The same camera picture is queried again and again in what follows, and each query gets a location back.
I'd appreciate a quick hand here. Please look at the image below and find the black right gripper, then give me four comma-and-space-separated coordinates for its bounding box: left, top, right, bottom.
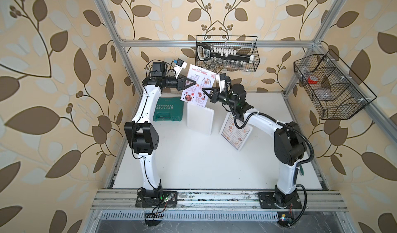
203, 86, 238, 109

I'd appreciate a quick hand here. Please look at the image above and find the pink special menu sheet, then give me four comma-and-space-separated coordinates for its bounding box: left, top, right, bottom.
181, 64, 216, 107

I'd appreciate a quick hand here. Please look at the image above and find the white Dim Sum Inn menu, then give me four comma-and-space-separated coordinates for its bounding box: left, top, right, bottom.
221, 115, 251, 150

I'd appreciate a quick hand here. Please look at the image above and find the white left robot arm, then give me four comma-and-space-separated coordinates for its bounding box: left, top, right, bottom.
124, 59, 196, 208

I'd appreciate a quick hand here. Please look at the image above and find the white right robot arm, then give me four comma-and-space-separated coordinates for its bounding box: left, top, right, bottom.
202, 84, 311, 209

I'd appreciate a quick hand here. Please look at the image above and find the black tool in basket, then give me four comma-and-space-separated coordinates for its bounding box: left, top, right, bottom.
196, 43, 254, 62

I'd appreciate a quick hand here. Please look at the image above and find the green plastic tool case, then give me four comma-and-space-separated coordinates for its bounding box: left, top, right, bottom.
153, 97, 184, 121

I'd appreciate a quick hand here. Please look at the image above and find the red object in basket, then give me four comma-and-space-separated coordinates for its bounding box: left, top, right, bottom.
307, 75, 319, 85

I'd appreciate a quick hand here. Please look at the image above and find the black wire basket back wall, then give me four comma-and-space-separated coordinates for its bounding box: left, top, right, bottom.
195, 35, 260, 73

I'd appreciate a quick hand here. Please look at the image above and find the black wire basket wall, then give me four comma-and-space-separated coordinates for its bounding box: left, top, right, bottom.
294, 49, 377, 120
195, 35, 260, 73

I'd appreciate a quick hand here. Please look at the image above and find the black corrugated cable conduit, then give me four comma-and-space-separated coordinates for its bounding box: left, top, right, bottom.
223, 75, 315, 227

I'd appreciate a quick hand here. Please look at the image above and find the black wire basket right wall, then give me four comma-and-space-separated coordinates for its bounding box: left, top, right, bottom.
294, 49, 377, 120

